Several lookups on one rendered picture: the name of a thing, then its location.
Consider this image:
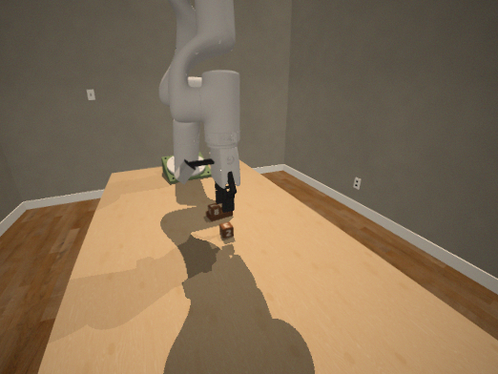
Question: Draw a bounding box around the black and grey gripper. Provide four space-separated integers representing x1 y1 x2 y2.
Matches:
207 142 240 213

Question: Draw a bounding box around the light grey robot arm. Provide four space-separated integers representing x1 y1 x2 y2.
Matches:
158 0 240 184

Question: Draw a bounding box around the brown number cube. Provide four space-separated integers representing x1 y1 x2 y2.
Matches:
219 222 234 239
208 203 221 216

